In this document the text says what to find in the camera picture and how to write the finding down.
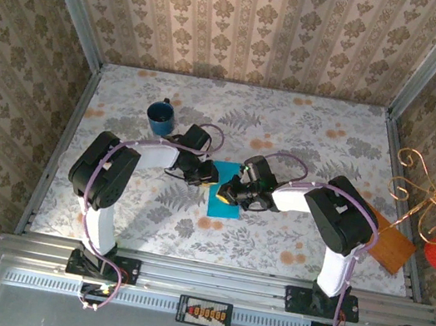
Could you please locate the teal cloth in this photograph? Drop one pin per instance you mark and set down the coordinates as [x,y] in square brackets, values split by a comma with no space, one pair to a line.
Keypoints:
[222,210]

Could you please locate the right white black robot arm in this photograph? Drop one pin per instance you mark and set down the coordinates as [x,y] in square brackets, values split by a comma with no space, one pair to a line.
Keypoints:
[340,214]

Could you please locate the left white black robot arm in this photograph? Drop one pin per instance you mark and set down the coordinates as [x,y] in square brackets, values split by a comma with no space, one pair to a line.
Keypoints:
[100,172]

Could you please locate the dark blue mug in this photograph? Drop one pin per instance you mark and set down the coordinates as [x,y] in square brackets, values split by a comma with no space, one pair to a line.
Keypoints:
[160,123]

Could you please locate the black power distribution board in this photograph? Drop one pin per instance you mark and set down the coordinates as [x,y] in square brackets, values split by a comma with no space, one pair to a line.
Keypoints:
[204,312]

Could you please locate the brown wooden board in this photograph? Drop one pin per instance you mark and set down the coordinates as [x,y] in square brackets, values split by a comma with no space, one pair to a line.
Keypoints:
[393,249]

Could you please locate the aluminium cross rail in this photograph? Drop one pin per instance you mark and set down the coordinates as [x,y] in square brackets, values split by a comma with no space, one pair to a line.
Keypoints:
[214,280]

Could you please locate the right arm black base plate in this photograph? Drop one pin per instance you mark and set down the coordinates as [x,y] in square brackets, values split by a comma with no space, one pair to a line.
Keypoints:
[295,301]

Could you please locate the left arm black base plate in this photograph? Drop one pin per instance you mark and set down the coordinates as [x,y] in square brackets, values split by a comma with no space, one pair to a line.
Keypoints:
[127,269]

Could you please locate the aluminium side rail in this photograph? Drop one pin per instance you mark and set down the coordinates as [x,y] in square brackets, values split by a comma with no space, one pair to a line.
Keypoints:
[394,135]
[72,124]

